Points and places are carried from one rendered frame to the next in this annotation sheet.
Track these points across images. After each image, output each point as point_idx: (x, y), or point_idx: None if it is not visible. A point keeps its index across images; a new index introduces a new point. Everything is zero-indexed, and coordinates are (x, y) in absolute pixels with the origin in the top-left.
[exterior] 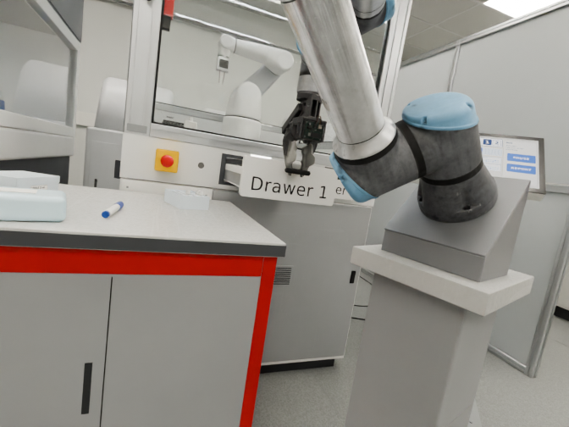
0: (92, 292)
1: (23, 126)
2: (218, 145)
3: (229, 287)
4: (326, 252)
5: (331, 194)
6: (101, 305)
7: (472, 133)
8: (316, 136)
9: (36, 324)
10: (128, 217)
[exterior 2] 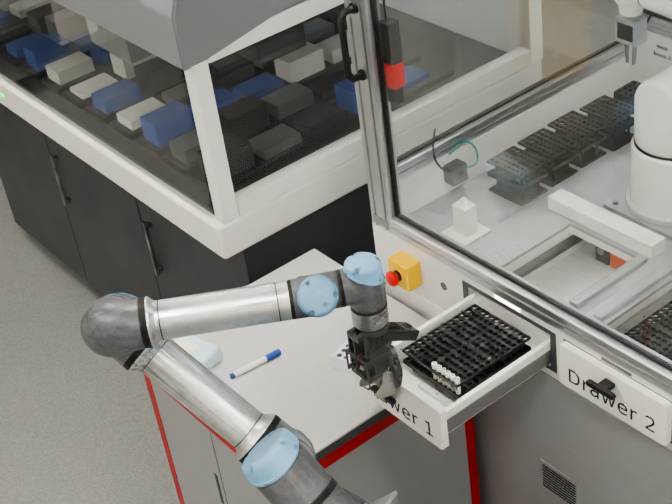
0: (205, 434)
1: (355, 153)
2: (455, 268)
3: None
4: (628, 497)
5: (438, 436)
6: (210, 444)
7: (262, 491)
8: (360, 376)
9: (192, 435)
10: (251, 380)
